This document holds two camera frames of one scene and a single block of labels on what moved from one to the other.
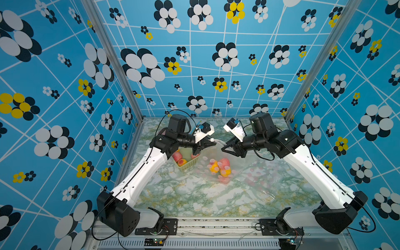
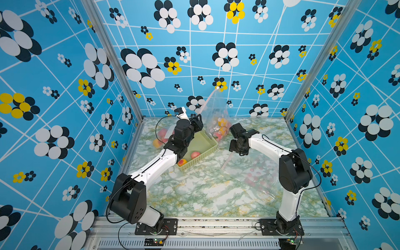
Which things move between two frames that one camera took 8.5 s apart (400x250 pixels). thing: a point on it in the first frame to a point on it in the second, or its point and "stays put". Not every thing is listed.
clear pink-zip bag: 221,165 to 215,113
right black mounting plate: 278,227 stays put
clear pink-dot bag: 270,177 stays put
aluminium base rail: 217,234 stays put
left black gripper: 202,145 to 197,125
